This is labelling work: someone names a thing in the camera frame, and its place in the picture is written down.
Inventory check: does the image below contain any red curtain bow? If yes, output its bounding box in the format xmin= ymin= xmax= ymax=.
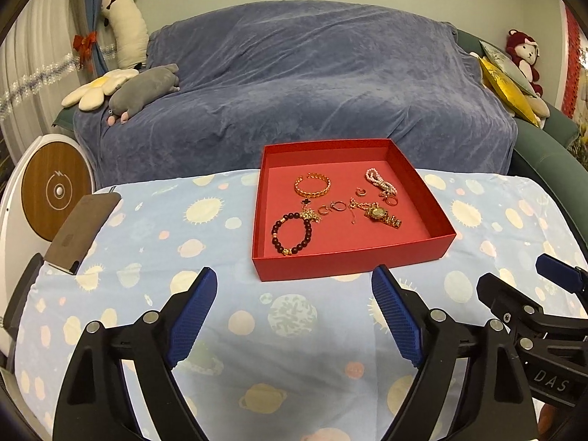
xmin=72 ymin=31 xmax=98 ymax=56

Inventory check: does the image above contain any flower-shaped plush pillow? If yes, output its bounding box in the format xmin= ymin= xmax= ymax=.
xmin=61 ymin=69 xmax=139 ymax=111

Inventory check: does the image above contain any thin gold chain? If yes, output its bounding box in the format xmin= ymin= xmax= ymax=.
xmin=348 ymin=197 xmax=368 ymax=225

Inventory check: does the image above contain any gold necklace with black clover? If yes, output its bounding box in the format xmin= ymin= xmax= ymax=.
xmin=300 ymin=197 xmax=323 ymax=225

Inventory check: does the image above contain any blue planet print tablecloth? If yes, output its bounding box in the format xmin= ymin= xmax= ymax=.
xmin=11 ymin=172 xmax=588 ymax=441

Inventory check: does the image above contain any pink pearl bracelet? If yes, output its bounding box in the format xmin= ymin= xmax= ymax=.
xmin=365 ymin=168 xmax=398 ymax=196

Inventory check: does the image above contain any gold wristwatch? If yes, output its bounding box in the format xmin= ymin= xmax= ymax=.
xmin=363 ymin=204 xmax=404 ymax=229

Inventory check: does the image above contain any blue-covered sofa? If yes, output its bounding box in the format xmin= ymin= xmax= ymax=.
xmin=51 ymin=28 xmax=588 ymax=203

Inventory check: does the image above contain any red cardboard box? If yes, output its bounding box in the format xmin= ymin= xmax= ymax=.
xmin=251 ymin=138 xmax=457 ymax=282

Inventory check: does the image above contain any white sheer curtain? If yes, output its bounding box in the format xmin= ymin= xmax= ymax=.
xmin=0 ymin=0 xmax=99 ymax=157

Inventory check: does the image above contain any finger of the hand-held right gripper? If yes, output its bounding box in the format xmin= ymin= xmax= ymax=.
xmin=535 ymin=254 xmax=588 ymax=295
xmin=476 ymin=273 xmax=588 ymax=355

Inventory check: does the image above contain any red monkey plush toy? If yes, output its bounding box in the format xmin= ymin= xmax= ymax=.
xmin=505 ymin=29 xmax=543 ymax=97

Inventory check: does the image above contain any yellow shiny cushion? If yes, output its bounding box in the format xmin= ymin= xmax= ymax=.
xmin=478 ymin=55 xmax=543 ymax=127

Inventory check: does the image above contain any red wall hanging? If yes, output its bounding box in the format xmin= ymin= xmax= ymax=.
xmin=563 ymin=9 xmax=588 ymax=120

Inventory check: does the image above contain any grey plush toy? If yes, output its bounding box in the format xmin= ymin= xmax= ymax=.
xmin=107 ymin=63 xmax=181 ymax=126

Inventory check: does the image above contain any white device with wooden disc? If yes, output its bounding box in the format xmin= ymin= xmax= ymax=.
xmin=0 ymin=132 xmax=96 ymax=258

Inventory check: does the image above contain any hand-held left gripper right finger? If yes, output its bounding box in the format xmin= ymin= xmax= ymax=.
xmin=371 ymin=264 xmax=538 ymax=441

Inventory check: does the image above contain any pale patterned cushion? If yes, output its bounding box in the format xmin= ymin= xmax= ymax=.
xmin=478 ymin=40 xmax=538 ymax=97

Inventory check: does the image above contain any blue covered sofa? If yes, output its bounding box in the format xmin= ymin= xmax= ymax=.
xmin=73 ymin=2 xmax=519 ymax=184

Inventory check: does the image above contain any dark wooden bead bracelet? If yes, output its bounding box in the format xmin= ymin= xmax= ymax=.
xmin=271 ymin=211 xmax=314 ymax=258

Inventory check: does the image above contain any white long plush toy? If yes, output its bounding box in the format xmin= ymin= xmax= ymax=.
xmin=100 ymin=0 xmax=150 ymax=71

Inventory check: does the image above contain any gold chain-link bangle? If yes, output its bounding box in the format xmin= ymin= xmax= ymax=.
xmin=294 ymin=171 xmax=332 ymax=198

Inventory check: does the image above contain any brown leather case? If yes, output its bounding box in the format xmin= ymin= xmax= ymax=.
xmin=44 ymin=192 xmax=122 ymax=276

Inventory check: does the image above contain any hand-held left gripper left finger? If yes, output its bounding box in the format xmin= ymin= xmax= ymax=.
xmin=53 ymin=266 xmax=219 ymax=441

